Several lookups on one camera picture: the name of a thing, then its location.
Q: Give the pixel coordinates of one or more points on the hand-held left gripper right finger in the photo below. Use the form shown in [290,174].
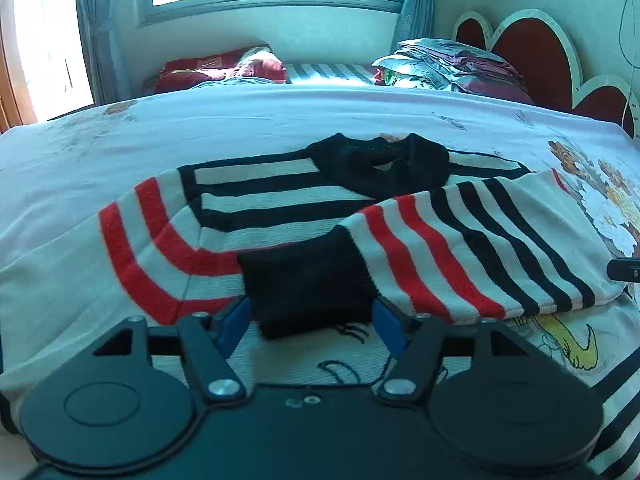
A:
[388,331]

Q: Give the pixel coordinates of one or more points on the blue curtain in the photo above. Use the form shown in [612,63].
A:
[419,5]
[100,35]

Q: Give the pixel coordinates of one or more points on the striped knit sweater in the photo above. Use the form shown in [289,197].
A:
[310,210]

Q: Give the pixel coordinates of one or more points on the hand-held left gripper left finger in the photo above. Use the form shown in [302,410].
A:
[233,329]

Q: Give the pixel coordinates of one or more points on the red heart-shaped headboard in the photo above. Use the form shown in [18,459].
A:
[530,50]

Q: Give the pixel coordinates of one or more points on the wooden door frame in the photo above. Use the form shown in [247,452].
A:
[12,90]

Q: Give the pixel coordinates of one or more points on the striped grey white sheet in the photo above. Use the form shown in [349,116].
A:
[330,72]

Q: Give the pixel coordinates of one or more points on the stack of folded bedding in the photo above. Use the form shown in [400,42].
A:
[450,70]

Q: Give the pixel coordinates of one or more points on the red pillow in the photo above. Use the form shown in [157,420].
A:
[210,71]

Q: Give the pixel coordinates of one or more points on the floral pink bed sheet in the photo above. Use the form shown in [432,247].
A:
[200,120]

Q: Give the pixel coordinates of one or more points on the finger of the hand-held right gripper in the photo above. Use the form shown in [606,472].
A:
[624,269]

